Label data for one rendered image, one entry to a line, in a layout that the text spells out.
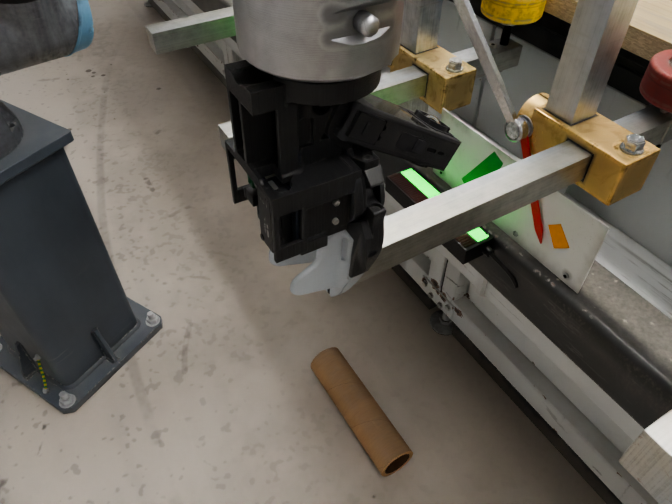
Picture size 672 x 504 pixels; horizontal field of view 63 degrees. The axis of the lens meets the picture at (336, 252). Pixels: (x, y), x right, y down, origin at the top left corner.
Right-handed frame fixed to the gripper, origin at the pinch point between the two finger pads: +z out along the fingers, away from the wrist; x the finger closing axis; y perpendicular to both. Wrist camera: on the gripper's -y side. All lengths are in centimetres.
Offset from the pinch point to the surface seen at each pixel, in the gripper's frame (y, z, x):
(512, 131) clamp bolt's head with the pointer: -25.3, -2.5, -7.2
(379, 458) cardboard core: -19, 76, -11
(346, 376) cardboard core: -23, 74, -31
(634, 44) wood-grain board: -45.3, -6.9, -9.7
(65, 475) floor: 39, 84, -44
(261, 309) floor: -16, 82, -64
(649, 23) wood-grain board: -47.5, -8.7, -10.2
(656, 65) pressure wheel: -38.2, -9.0, -2.5
